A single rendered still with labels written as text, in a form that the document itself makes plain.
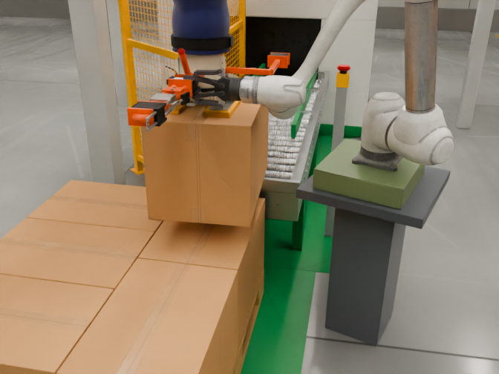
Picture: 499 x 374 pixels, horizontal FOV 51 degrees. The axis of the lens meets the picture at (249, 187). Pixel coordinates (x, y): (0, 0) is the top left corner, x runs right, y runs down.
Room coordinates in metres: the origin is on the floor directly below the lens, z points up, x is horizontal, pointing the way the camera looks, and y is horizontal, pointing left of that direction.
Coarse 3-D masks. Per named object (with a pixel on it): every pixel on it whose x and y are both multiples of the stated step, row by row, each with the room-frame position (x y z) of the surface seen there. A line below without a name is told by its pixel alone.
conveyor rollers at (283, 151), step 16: (320, 80) 4.40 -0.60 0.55; (272, 128) 3.20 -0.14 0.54; (288, 128) 3.18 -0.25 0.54; (304, 128) 3.17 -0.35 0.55; (272, 144) 2.92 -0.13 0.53; (288, 144) 2.91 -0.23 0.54; (272, 160) 2.65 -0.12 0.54; (288, 160) 2.64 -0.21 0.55; (272, 176) 2.47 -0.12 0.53; (288, 176) 2.45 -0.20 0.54
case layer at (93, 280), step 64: (64, 192) 2.24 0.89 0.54; (128, 192) 2.24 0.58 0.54; (0, 256) 1.69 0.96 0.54; (64, 256) 1.69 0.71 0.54; (128, 256) 1.69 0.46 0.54; (192, 256) 1.69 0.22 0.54; (256, 256) 1.98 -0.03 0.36; (0, 320) 1.32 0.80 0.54; (64, 320) 1.32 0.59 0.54; (128, 320) 1.32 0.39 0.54; (192, 320) 1.32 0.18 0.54
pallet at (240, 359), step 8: (256, 296) 1.98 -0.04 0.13; (256, 304) 2.05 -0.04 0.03; (256, 312) 2.00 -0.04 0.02; (248, 320) 1.80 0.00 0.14; (248, 328) 1.89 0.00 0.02; (248, 336) 1.83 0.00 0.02; (248, 344) 1.80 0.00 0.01; (240, 352) 1.63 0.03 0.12; (240, 360) 1.63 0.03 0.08; (240, 368) 1.63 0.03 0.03
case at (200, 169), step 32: (160, 128) 1.76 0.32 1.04; (192, 128) 1.74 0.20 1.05; (224, 128) 1.73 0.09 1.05; (256, 128) 1.86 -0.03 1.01; (160, 160) 1.76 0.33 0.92; (192, 160) 1.74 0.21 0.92; (224, 160) 1.73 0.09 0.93; (256, 160) 1.87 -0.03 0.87; (160, 192) 1.76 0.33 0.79; (192, 192) 1.74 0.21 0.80; (224, 192) 1.72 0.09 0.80; (256, 192) 1.89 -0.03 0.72; (224, 224) 1.72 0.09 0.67
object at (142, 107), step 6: (138, 102) 1.43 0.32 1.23; (144, 102) 1.43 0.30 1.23; (150, 102) 1.43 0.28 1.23; (156, 102) 1.43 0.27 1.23; (162, 102) 1.44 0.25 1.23; (132, 108) 1.37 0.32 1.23; (138, 108) 1.37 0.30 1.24; (144, 108) 1.37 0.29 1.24; (150, 108) 1.37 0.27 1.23; (132, 114) 1.37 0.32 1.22; (150, 114) 1.36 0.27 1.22; (132, 120) 1.37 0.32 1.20
